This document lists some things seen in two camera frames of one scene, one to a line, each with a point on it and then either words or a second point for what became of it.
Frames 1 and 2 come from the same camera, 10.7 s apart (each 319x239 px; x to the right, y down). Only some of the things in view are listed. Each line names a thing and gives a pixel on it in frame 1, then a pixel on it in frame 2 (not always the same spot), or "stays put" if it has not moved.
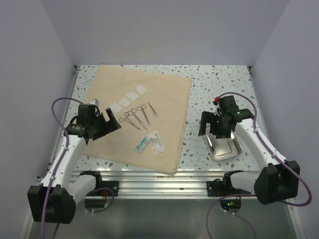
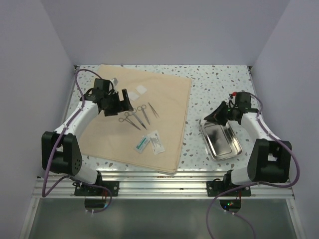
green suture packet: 142,144 stays put
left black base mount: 105,188 stays put
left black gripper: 108,126 -> 121,106
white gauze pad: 132,95 stays put
